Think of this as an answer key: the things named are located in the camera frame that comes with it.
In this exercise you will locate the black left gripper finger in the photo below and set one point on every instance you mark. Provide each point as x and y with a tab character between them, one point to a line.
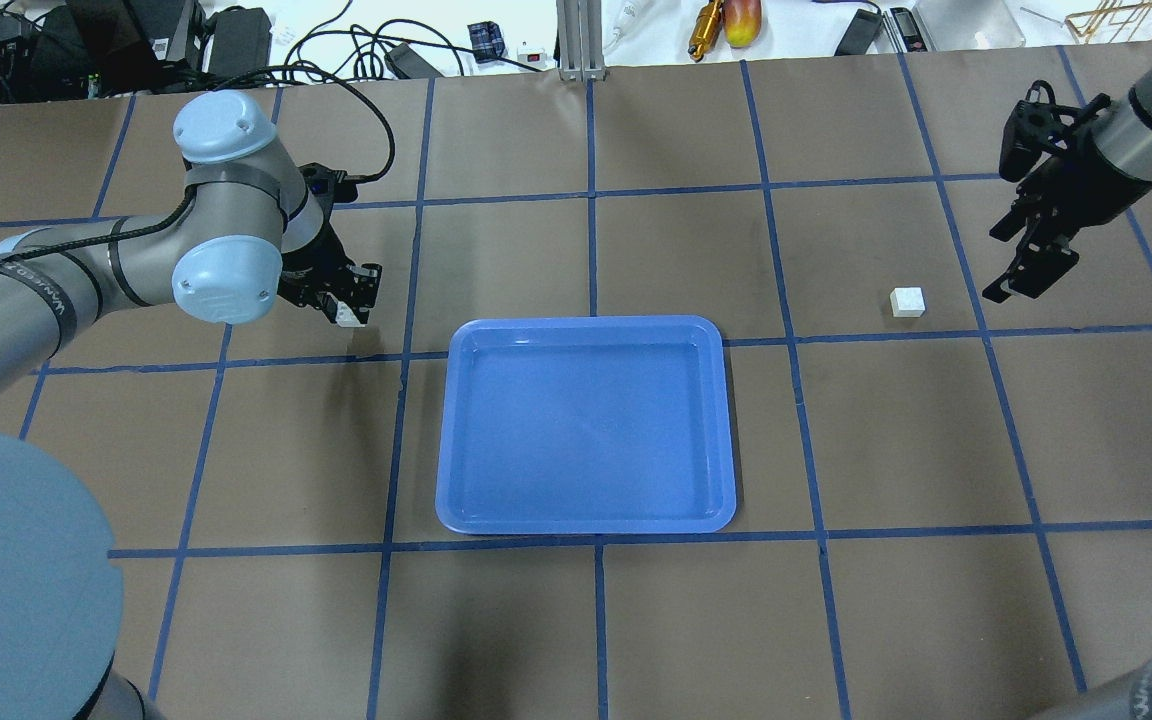
323	303
367	286

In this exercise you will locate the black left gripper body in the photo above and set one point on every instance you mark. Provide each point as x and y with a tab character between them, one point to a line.
308	272

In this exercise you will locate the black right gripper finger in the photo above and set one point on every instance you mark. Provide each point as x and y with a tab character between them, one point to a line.
1014	282
1046	265

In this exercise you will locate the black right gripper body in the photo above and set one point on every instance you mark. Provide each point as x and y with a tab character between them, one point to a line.
1064	182

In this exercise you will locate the white block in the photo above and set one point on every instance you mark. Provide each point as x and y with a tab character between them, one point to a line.
907	302
350	317

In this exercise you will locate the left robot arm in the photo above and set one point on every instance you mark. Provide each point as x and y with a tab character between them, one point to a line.
252	227

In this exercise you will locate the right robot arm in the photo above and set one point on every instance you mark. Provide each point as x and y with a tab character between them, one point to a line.
1127	138

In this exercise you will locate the silver metal tray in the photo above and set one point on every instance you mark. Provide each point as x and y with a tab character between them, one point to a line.
967	25

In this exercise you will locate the blue plastic tray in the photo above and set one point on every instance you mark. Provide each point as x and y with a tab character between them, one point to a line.
584	425

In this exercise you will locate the black power adapter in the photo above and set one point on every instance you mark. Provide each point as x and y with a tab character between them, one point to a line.
861	32

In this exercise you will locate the mango fruit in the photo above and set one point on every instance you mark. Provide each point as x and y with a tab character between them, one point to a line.
743	22

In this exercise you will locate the gold wire rack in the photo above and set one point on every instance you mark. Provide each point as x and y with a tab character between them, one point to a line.
1111	22

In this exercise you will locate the aluminium frame post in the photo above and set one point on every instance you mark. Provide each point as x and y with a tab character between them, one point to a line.
579	41

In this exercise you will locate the gold screwdriver handle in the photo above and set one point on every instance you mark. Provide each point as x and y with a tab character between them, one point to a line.
704	34

